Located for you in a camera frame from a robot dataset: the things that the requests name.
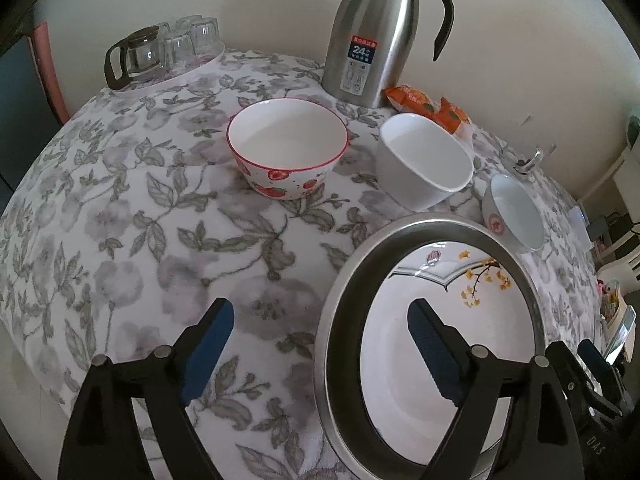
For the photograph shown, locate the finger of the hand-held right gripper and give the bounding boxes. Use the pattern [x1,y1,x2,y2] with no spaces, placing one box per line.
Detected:
[576,338,627,408]
[547,341,621,418]

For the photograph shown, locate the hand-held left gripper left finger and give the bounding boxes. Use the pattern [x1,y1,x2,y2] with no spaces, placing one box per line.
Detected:
[57,297,236,480]

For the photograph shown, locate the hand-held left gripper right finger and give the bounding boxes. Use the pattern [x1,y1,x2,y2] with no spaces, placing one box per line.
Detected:
[407,298,584,480]

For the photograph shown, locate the black rim plate yellow flowers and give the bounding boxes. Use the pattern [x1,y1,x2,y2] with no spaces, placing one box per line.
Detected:
[360,240,537,470]

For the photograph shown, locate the stainless steel basin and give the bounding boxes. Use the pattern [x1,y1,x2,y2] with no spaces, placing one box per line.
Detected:
[314,212,551,480]

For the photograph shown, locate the small white bowl red emblem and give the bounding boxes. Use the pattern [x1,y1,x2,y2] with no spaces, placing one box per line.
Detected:
[482,174,545,254]

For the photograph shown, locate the white square bowl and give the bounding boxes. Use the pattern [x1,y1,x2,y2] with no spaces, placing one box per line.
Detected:
[375,112,475,212]

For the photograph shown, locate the strawberry print bowl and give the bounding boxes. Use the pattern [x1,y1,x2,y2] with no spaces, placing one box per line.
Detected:
[226,99,349,201]

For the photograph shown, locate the smartphone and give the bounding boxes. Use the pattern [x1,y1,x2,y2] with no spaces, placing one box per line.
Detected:
[602,305,639,367]

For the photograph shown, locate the grey floral tablecloth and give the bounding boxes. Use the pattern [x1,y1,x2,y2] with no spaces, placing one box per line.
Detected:
[0,49,609,480]

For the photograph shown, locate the white shelf unit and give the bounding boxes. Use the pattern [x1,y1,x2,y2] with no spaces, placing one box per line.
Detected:
[575,115,640,282]

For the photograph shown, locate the clear glass mug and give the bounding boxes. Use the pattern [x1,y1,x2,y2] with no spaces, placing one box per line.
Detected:
[500,141,557,177]

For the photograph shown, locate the orange snack packet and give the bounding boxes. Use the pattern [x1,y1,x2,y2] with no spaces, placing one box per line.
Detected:
[382,84,442,119]
[432,96,474,142]

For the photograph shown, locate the dark blue cabinet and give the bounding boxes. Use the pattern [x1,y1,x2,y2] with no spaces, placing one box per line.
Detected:
[0,35,57,211]

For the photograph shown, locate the pink board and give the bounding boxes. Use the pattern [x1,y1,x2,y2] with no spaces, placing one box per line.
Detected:
[30,22,71,126]

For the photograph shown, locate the stainless steel thermos jug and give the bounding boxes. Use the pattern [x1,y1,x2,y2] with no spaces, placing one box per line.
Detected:
[321,0,455,109]

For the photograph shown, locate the glass teapot black handle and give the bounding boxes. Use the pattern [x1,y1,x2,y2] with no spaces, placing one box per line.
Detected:
[104,26,166,91]

